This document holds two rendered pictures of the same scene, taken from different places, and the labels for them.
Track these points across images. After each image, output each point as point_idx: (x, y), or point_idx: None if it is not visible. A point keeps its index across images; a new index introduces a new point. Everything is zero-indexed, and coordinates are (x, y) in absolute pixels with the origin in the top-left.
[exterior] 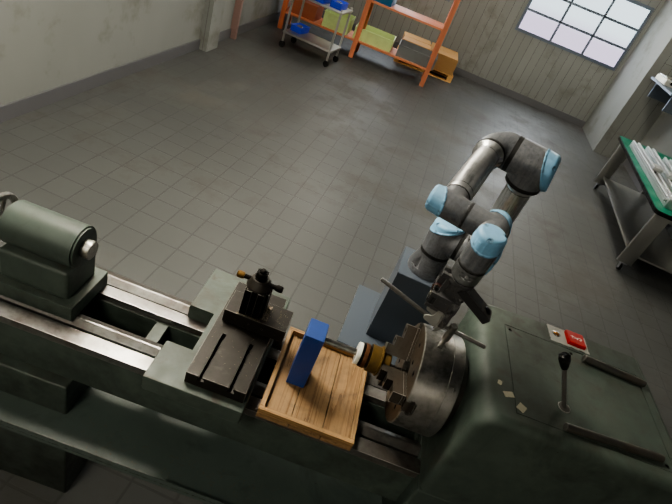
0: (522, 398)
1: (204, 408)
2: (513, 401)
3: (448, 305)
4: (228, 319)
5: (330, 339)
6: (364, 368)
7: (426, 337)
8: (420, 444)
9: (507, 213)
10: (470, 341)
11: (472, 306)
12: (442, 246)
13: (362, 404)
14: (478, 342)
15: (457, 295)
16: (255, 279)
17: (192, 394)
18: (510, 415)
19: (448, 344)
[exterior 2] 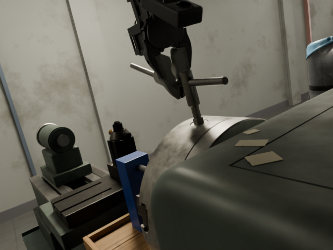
0: (291, 146)
1: (54, 234)
2: (249, 151)
3: (140, 31)
4: (111, 173)
5: (141, 165)
6: None
7: (188, 119)
8: None
9: None
10: (204, 83)
11: (156, 9)
12: (319, 66)
13: None
14: (214, 77)
15: (145, 12)
16: (113, 131)
17: (48, 219)
18: (201, 168)
19: (215, 119)
